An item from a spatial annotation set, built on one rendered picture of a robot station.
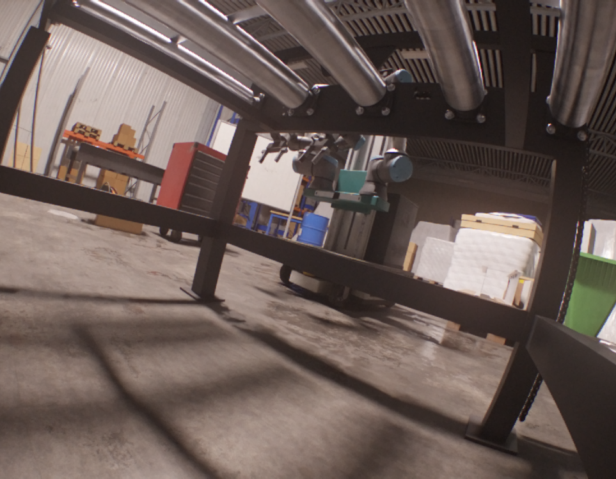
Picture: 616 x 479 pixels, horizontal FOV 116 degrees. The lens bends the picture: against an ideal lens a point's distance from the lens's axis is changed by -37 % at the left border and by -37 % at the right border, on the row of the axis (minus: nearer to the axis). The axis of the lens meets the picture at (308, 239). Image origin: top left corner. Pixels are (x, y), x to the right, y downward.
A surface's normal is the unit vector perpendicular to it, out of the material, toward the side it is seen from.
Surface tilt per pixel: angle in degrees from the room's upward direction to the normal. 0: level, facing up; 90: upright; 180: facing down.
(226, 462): 0
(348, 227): 90
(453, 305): 90
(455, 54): 161
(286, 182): 90
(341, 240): 90
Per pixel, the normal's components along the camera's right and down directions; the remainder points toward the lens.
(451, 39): 0.01, 0.98
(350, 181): -0.68, -0.18
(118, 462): 0.26, -0.96
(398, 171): 0.34, 0.18
